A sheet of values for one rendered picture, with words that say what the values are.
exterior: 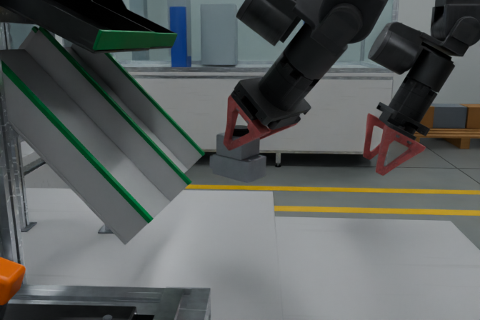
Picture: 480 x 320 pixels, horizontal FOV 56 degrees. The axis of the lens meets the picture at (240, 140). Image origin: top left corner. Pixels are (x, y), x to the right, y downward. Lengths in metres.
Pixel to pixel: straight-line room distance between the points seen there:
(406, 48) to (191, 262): 0.47
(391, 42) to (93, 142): 0.46
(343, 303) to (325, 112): 3.66
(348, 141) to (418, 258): 3.57
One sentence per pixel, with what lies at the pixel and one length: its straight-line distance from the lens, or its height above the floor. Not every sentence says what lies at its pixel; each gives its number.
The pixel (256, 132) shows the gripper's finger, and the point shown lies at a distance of 0.55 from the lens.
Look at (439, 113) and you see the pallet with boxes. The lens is 5.94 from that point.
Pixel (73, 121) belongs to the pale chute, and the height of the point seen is 1.10.
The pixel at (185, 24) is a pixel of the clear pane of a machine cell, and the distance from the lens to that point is 4.25.
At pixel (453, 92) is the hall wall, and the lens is 9.46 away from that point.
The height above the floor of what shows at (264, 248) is 0.86.
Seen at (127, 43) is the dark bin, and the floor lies 1.20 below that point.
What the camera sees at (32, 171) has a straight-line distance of 1.56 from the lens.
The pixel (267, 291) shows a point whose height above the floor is 0.86.
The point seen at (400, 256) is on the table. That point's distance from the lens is 0.79.
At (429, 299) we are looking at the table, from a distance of 0.69.
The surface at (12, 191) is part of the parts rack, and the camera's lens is 0.53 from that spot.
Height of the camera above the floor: 1.20
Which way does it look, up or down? 13 degrees down
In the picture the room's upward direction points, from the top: straight up
